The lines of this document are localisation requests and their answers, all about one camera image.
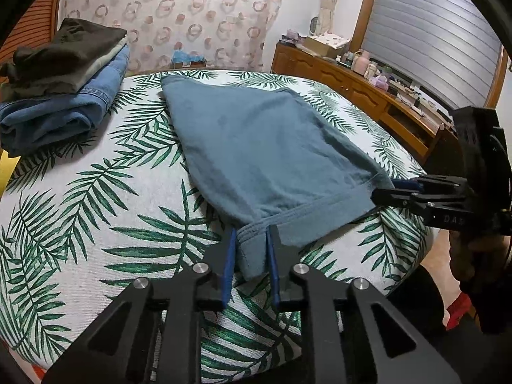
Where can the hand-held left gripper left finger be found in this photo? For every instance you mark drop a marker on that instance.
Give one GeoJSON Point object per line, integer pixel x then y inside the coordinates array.
{"type": "Point", "coordinates": [228, 272]}

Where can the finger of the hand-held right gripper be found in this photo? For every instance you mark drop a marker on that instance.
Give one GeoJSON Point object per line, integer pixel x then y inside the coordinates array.
{"type": "Point", "coordinates": [396, 198]}
{"type": "Point", "coordinates": [412, 184]}

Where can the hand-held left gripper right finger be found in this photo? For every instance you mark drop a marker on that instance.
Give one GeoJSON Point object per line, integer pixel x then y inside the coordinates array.
{"type": "Point", "coordinates": [273, 272]}

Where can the blue short pants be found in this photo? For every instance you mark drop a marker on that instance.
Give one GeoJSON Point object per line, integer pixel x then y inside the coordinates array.
{"type": "Point", "coordinates": [260, 152]}

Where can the grey folded pants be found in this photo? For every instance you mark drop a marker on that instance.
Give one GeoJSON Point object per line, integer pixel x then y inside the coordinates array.
{"type": "Point", "coordinates": [108, 58]}

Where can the dark olive folded pants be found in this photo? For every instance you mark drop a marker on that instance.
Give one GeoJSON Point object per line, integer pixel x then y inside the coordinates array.
{"type": "Point", "coordinates": [68, 56]}

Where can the person's right hand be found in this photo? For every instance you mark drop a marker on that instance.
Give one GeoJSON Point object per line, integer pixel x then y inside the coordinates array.
{"type": "Point", "coordinates": [464, 260]}

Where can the white power strip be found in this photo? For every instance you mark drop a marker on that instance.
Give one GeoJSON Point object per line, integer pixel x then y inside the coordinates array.
{"type": "Point", "coordinates": [416, 108]}

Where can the pink tissue pack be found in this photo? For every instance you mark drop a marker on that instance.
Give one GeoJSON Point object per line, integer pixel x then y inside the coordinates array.
{"type": "Point", "coordinates": [380, 83]}

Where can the wooden sideboard cabinet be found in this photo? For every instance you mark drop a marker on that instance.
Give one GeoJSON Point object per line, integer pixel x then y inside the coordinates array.
{"type": "Point", "coordinates": [340, 84]}

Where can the person's dark clothing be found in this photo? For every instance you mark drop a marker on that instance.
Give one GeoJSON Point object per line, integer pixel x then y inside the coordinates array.
{"type": "Point", "coordinates": [424, 320]}

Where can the red cloth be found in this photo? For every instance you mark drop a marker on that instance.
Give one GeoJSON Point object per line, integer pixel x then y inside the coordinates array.
{"type": "Point", "coordinates": [460, 306]}

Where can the pink thermos bottle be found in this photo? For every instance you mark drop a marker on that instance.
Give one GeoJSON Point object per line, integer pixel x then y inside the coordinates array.
{"type": "Point", "coordinates": [364, 64]}

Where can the grey window blind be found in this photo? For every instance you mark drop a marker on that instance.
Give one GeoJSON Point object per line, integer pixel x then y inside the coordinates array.
{"type": "Point", "coordinates": [432, 32]}

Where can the leaf print bed sheet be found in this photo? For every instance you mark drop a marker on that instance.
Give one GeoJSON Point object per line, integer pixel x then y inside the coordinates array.
{"type": "Point", "coordinates": [100, 216]}

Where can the polka dot box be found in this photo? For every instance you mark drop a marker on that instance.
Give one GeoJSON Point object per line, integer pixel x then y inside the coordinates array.
{"type": "Point", "coordinates": [326, 44]}

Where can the small white fan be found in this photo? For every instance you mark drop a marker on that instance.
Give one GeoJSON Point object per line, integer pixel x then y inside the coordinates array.
{"type": "Point", "coordinates": [315, 26]}

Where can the beige hanging curtain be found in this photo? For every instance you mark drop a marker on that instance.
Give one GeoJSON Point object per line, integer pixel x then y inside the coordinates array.
{"type": "Point", "coordinates": [330, 0]}

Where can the blue denim folded jeans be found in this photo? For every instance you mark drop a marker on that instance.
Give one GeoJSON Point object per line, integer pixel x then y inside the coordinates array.
{"type": "Point", "coordinates": [60, 116]}

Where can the yellow plush toy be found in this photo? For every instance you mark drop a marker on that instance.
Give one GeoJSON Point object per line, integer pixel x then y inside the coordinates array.
{"type": "Point", "coordinates": [7, 172]}

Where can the wooden louvered wardrobe doors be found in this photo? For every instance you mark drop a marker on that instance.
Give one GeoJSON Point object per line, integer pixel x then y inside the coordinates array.
{"type": "Point", "coordinates": [36, 20]}

